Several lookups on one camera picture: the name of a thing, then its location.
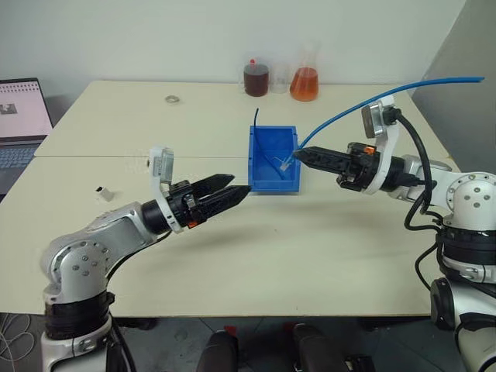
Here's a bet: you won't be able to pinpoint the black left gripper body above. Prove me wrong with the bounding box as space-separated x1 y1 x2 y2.
167 180 208 230

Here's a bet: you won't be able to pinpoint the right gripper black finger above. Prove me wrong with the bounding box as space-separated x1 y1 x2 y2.
301 146 352 162
292 152 350 176

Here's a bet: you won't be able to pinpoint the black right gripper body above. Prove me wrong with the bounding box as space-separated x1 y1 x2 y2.
336 142 379 192

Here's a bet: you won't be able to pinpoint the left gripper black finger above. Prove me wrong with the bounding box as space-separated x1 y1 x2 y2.
198 184 253 219
192 174 236 196

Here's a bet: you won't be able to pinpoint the long light blue cable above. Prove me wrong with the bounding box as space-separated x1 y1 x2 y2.
296 76 486 153

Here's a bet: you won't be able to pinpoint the blue plastic bin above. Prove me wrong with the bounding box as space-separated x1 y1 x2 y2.
246 124 302 195

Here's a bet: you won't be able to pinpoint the small white coupler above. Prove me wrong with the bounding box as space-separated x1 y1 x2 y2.
95 185 117 202

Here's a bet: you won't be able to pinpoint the flask of orange liquid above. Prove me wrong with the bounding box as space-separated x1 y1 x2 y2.
289 40 322 102

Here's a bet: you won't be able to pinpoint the clear glass beaker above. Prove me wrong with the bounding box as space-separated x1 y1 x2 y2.
270 61 291 95

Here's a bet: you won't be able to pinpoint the jar of dark brown liquid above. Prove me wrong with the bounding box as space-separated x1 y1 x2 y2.
243 57 270 98

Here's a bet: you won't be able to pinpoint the dark rounded shape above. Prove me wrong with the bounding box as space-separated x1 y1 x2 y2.
195 329 239 372
290 323 346 372

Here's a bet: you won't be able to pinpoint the grey partition panel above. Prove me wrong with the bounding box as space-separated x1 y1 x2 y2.
412 0 496 171

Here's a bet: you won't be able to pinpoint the open laptop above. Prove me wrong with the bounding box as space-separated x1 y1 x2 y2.
0 77 54 195

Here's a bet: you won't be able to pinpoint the white coupler with cable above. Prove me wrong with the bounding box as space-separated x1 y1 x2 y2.
273 153 296 174

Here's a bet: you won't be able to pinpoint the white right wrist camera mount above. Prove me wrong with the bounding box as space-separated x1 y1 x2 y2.
360 96 402 195

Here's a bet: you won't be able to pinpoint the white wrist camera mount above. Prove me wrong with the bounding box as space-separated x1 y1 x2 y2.
148 146 185 234
360 96 402 195

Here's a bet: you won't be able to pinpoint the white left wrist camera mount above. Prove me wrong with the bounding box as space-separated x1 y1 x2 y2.
148 146 185 234

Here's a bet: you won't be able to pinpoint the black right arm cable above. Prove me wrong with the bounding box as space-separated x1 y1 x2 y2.
383 106 446 290

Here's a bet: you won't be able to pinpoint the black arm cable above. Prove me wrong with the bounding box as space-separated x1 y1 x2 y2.
383 106 446 290
104 230 174 372

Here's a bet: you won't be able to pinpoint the dark blue cable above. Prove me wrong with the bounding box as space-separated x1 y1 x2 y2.
253 108 291 181

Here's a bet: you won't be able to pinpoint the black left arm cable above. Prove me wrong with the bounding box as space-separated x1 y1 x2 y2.
104 230 174 372

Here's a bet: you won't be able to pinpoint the white floor cables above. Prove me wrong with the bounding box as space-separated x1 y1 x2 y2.
0 312 36 369

